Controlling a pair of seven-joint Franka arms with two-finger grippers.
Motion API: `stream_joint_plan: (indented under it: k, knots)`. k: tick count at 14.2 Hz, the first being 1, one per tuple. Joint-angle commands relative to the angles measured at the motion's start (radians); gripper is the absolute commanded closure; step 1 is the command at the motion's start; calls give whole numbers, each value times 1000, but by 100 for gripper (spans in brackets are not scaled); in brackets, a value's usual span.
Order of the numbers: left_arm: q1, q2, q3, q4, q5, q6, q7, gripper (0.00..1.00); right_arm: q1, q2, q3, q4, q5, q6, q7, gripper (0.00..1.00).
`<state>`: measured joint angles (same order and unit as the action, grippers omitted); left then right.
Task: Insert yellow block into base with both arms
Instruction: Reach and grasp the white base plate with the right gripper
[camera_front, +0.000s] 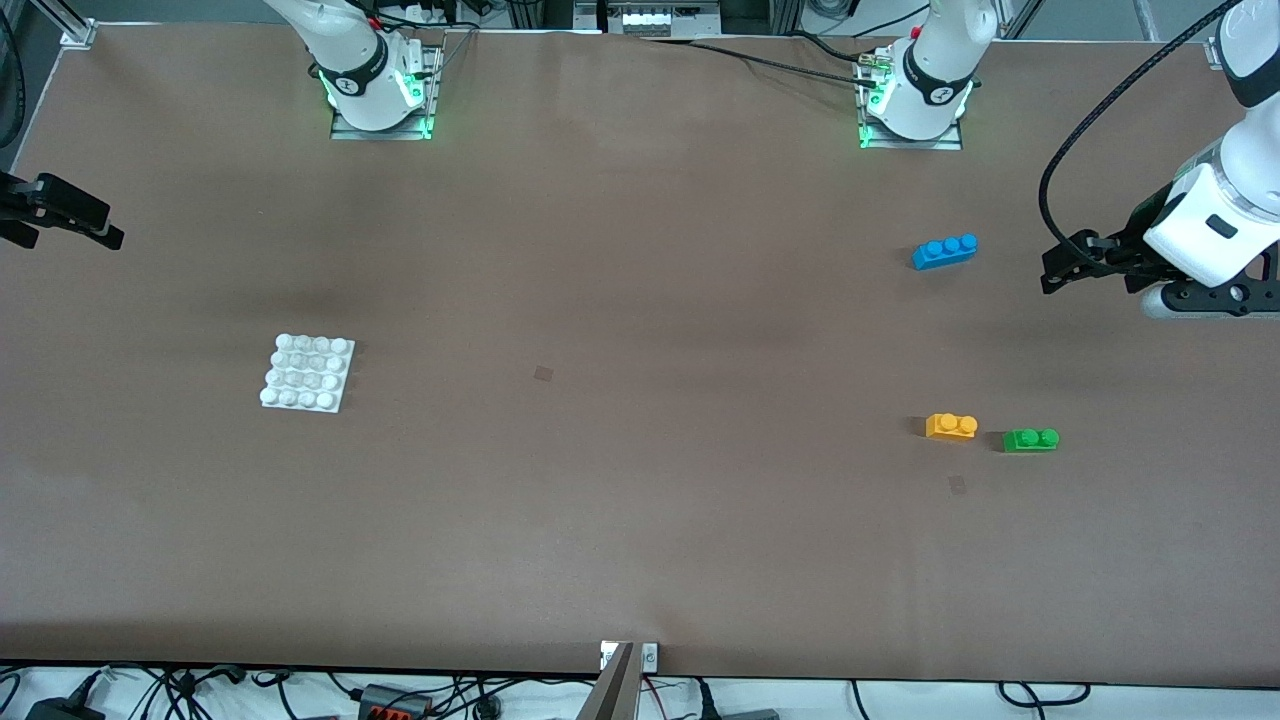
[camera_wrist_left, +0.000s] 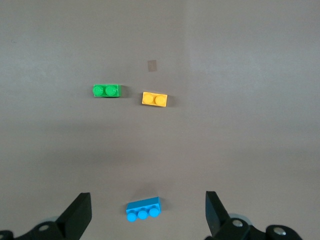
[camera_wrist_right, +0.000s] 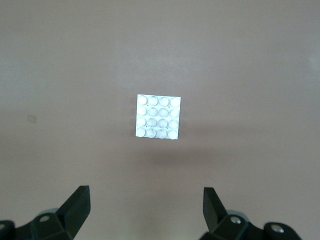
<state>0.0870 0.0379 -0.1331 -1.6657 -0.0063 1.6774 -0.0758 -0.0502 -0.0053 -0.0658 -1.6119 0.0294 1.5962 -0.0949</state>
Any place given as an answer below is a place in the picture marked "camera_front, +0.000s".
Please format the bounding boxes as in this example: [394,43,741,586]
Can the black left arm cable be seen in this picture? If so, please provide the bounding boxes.
[1038,0,1243,263]

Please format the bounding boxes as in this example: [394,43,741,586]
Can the brown angled bar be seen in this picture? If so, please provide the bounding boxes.
[576,645,641,720]

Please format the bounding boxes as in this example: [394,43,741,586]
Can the small metal edge bracket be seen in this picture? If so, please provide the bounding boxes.
[599,641,660,672]

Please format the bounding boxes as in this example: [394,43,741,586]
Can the blue three-stud block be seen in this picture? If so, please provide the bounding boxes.
[911,234,980,271]

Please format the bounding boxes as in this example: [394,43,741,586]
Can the black cable on table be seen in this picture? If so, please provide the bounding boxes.
[640,34,883,87]

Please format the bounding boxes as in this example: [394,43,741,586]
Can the white studded base plate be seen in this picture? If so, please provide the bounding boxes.
[259,333,356,414]

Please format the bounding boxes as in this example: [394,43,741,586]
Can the white power strip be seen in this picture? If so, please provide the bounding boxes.
[603,0,723,40]

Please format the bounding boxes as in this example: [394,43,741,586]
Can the black plug with cable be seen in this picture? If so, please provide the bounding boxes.
[694,679,781,720]

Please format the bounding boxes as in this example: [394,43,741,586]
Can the black looped floor cable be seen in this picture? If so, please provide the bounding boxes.
[998,682,1093,708]

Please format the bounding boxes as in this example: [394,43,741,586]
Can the black power plug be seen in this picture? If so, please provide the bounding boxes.
[24,668,109,720]

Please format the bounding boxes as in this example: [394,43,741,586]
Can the black adapter with orange connectors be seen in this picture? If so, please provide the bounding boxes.
[357,684,434,720]

